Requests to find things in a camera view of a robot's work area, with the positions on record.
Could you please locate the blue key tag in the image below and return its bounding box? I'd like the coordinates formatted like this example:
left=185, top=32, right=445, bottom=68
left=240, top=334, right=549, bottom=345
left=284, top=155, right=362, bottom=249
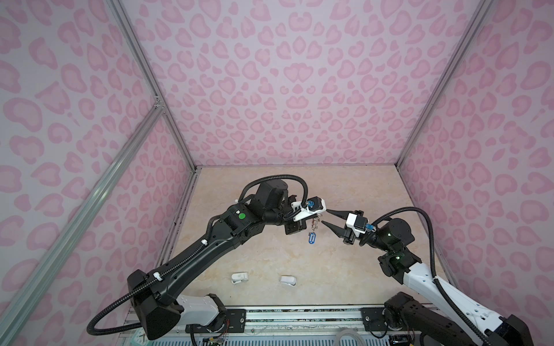
left=308, top=232, right=317, bottom=245

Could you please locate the silver carabiner keyring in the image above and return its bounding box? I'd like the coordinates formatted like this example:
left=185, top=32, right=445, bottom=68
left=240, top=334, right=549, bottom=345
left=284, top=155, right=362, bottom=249
left=311, top=216, right=321, bottom=234

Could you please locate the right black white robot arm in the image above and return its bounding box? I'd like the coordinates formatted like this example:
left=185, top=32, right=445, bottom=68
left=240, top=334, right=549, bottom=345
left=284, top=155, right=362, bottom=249
left=326, top=206, right=534, bottom=345

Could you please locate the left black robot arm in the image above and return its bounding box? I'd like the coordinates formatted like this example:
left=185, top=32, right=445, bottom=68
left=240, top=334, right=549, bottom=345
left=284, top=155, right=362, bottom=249
left=127, top=174, right=308, bottom=340

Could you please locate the right white key tag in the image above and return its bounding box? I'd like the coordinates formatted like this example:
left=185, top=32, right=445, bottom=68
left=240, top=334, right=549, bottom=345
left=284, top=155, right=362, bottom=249
left=279, top=275, right=297, bottom=286

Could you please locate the white key tag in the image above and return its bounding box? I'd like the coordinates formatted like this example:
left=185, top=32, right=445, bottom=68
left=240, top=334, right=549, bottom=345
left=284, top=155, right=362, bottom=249
left=231, top=272, right=249, bottom=285
left=279, top=275, right=297, bottom=286

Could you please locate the left white key tag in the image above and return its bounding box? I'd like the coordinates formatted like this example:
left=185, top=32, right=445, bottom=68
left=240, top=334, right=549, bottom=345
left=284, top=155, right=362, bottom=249
left=231, top=272, right=249, bottom=285

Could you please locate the clear plastic tube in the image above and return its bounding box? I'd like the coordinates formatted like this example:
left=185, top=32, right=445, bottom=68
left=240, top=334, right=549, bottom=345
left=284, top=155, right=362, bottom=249
left=332, top=328, right=367, bottom=346

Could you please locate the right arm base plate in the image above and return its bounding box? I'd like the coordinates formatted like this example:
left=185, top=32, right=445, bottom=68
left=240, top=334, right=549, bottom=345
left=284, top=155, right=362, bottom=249
left=360, top=306, right=388, bottom=334

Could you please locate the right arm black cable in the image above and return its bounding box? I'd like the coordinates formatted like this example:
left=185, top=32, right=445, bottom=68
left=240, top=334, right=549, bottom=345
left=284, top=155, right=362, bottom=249
left=371, top=206, right=494, bottom=346

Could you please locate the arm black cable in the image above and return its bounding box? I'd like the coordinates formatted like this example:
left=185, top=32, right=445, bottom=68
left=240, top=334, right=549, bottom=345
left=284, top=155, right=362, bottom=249
left=86, top=174, right=309, bottom=337
left=371, top=206, right=494, bottom=346

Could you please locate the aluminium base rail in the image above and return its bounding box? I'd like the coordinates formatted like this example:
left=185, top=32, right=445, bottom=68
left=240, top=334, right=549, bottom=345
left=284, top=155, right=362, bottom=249
left=113, top=303, right=477, bottom=346

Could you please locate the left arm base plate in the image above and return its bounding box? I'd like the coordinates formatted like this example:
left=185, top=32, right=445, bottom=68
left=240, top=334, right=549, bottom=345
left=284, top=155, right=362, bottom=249
left=186, top=309, right=247, bottom=334

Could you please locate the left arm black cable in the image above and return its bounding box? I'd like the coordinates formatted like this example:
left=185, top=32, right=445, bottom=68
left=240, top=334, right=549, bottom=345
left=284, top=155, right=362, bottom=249
left=86, top=174, right=309, bottom=337

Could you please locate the diagonal aluminium frame bar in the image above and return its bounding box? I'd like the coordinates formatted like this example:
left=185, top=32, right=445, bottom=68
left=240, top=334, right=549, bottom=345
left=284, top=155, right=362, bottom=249
left=1, top=105, right=164, bottom=345

